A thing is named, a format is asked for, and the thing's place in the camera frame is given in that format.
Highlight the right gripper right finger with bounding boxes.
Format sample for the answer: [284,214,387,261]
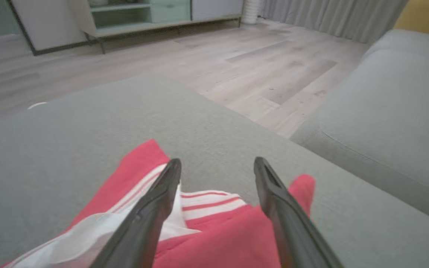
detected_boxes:
[254,156,345,268]

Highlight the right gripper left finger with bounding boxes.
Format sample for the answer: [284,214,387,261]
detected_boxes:
[90,158,182,268]

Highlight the red Bulls basketball shorts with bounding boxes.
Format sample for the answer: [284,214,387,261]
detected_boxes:
[0,139,316,268]

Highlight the yellow and grey sofa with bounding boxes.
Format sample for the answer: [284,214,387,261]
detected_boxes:
[0,74,429,268]

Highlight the small grey sofa cushion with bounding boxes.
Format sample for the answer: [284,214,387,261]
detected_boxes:
[290,29,429,228]

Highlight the grey pleated curtain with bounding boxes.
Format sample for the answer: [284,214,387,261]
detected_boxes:
[259,0,410,44]

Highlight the white ribbed cylinder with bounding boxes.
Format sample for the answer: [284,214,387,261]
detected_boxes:
[241,0,262,25]

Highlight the white and green sideboard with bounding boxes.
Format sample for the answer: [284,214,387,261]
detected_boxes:
[8,0,243,56]

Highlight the yellow sofa backrest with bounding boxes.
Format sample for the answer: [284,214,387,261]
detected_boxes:
[393,0,429,41]

